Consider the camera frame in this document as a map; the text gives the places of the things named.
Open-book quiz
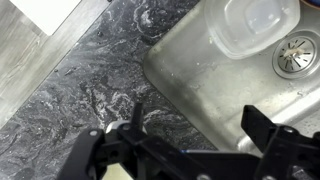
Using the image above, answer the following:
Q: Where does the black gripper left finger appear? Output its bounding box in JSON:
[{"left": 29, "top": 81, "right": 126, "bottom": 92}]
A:
[{"left": 56, "top": 101, "right": 162, "bottom": 180}]

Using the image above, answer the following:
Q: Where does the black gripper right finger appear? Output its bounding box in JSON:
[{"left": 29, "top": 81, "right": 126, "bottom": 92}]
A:
[{"left": 240, "top": 104, "right": 320, "bottom": 180}]

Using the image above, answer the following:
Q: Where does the plain white cup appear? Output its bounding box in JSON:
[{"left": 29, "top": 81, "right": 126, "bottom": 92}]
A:
[{"left": 99, "top": 119, "right": 148, "bottom": 180}]

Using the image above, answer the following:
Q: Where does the stainless steel sink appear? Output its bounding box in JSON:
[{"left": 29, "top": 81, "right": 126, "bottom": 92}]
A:
[{"left": 143, "top": 0, "right": 320, "bottom": 158}]

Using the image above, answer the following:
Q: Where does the round steel drain strainer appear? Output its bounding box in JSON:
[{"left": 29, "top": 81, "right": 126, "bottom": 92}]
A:
[{"left": 271, "top": 29, "right": 320, "bottom": 81}]

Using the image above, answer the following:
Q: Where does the clear plastic food container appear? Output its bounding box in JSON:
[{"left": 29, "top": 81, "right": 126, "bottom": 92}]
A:
[{"left": 203, "top": 0, "right": 302, "bottom": 61}]

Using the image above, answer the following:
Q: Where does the dark blue round plate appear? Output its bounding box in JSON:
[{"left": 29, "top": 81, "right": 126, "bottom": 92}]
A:
[{"left": 299, "top": 0, "right": 320, "bottom": 9}]

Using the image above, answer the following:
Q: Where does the white paper sheet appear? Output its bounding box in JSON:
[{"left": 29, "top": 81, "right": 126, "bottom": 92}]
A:
[{"left": 9, "top": 0, "right": 83, "bottom": 37}]

